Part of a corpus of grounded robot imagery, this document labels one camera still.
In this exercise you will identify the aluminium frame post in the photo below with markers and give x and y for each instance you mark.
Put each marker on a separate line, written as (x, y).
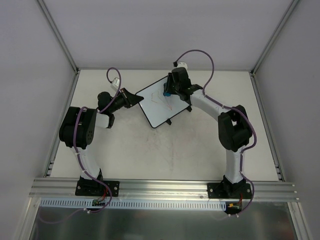
(275, 35)
(57, 34)

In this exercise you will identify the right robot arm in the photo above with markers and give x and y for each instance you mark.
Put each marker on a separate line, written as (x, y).
(234, 130)

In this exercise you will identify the blue whiteboard eraser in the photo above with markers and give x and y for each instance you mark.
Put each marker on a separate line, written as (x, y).
(166, 91)

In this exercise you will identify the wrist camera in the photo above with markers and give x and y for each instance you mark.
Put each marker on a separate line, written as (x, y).
(115, 84)
(180, 64)

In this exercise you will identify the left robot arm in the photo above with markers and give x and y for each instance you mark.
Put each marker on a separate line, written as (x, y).
(79, 124)

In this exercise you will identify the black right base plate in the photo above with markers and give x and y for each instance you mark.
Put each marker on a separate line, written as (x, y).
(223, 191)

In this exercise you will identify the left aluminium frame post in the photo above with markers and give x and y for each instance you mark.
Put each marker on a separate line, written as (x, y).
(57, 34)

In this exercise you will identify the aluminium front rail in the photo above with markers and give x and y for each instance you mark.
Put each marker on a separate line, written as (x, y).
(168, 190)

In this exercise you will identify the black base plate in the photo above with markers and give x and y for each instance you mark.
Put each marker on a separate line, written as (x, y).
(223, 191)
(91, 188)

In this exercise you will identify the right aluminium frame post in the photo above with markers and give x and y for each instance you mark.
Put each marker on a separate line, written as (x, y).
(275, 35)

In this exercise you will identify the white whiteboard black frame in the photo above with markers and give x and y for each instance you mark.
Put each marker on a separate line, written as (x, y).
(156, 107)

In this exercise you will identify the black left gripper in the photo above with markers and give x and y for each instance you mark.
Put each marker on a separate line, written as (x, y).
(125, 98)

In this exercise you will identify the white slotted cable duct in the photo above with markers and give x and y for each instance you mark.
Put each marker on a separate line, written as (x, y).
(130, 204)

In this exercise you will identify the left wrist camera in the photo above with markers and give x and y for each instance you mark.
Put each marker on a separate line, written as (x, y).
(115, 84)

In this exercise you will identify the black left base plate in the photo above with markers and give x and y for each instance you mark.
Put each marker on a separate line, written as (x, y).
(91, 188)

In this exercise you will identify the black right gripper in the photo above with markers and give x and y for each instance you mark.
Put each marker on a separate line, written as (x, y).
(171, 85)

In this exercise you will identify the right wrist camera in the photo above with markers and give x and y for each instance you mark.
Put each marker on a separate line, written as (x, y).
(180, 64)

